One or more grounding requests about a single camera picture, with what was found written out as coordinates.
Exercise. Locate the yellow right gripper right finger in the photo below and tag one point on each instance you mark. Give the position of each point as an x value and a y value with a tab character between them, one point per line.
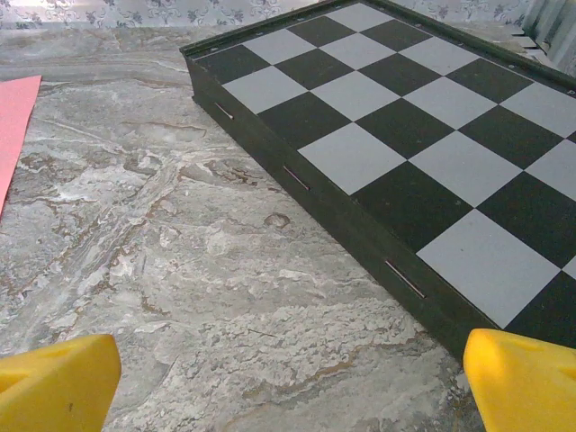
526	387

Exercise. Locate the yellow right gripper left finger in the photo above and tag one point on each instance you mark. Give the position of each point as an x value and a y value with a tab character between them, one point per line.
54	387

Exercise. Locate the black and white chessboard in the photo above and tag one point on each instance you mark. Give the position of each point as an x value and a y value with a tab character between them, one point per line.
405	135

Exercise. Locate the pink cloth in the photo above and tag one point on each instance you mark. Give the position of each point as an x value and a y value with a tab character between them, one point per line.
15	130

